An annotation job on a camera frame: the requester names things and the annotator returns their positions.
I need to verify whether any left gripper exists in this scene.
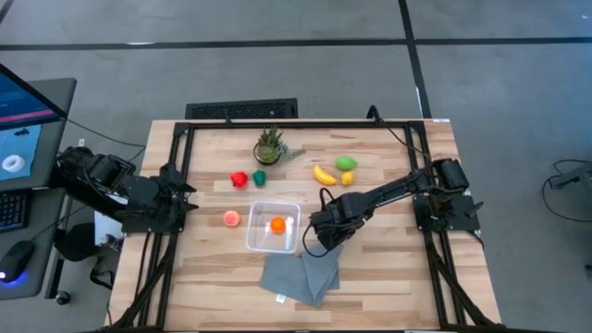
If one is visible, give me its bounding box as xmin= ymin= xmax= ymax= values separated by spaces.
xmin=159 ymin=162 xmax=200 ymax=218

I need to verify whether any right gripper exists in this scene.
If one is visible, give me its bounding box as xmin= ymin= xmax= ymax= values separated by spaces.
xmin=308 ymin=191 xmax=371 ymax=252

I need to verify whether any yellow toy banana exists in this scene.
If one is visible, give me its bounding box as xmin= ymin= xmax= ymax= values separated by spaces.
xmin=313 ymin=164 xmax=338 ymax=187

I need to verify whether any green toy lime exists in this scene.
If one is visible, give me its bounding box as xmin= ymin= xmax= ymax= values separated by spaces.
xmin=335 ymin=155 xmax=359 ymax=172

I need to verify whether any clear plastic tupperware container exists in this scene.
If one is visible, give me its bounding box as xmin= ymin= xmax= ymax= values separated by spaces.
xmin=244 ymin=200 xmax=302 ymax=255

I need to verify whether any grey knitted cloth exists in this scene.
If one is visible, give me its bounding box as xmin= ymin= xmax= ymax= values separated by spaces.
xmin=258 ymin=240 xmax=345 ymax=309

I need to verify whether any white paper sheet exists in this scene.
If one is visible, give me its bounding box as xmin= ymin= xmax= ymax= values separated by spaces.
xmin=93 ymin=211 xmax=125 ymax=247

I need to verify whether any potted succulent plant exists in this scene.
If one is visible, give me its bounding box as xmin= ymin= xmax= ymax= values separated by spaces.
xmin=253 ymin=125 xmax=306 ymax=167

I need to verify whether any black floor vent grate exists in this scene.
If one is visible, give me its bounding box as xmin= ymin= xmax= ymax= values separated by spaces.
xmin=185 ymin=98 xmax=300 ymax=120

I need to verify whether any black stool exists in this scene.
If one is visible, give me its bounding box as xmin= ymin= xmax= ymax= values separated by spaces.
xmin=54 ymin=223 xmax=99 ymax=263

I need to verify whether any grey desk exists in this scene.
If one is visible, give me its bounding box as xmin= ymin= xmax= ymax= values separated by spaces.
xmin=0 ymin=77 xmax=78 ymax=302

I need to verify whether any black keyboard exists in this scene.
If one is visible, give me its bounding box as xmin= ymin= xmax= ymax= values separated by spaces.
xmin=0 ymin=190 xmax=28 ymax=234

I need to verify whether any black computer mouse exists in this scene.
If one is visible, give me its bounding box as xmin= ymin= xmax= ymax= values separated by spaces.
xmin=0 ymin=240 xmax=36 ymax=283

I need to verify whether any computer monitor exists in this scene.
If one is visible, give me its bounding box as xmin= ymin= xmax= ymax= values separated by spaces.
xmin=0 ymin=63 xmax=68 ymax=182

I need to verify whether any grey floor stand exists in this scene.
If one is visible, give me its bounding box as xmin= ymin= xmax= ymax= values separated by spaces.
xmin=549 ymin=164 xmax=592 ymax=191

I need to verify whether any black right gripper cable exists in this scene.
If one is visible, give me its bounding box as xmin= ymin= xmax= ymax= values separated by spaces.
xmin=302 ymin=187 xmax=337 ymax=259

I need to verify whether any black monitor cable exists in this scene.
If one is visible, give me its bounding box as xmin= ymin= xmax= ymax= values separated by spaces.
xmin=64 ymin=117 xmax=147 ymax=149

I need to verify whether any black table frame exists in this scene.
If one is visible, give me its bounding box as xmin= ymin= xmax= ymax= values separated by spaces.
xmin=108 ymin=118 xmax=503 ymax=333

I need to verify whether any black table cable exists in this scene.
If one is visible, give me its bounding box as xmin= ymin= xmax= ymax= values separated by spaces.
xmin=366 ymin=105 xmax=434 ymax=161

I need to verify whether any black floor cable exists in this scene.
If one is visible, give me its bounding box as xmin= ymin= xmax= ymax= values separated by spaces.
xmin=541 ymin=159 xmax=592 ymax=223

